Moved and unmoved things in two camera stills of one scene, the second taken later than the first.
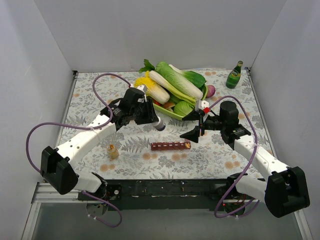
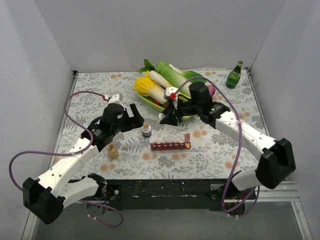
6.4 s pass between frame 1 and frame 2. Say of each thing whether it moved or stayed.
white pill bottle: moved
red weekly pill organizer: stayed
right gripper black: moved
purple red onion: stayed
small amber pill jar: stayed
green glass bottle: stayed
